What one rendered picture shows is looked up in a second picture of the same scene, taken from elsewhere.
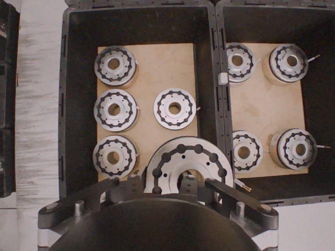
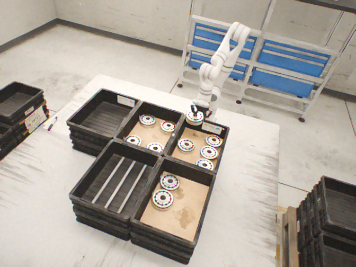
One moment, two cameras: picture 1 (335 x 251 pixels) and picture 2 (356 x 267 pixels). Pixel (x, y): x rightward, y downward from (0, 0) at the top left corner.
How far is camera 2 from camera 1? 1.42 m
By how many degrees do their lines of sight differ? 50
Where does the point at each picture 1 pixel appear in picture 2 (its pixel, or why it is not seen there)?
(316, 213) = not seen: hidden behind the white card
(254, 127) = (156, 132)
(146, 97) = (195, 156)
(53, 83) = (249, 205)
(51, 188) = (257, 157)
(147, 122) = (197, 148)
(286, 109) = (139, 132)
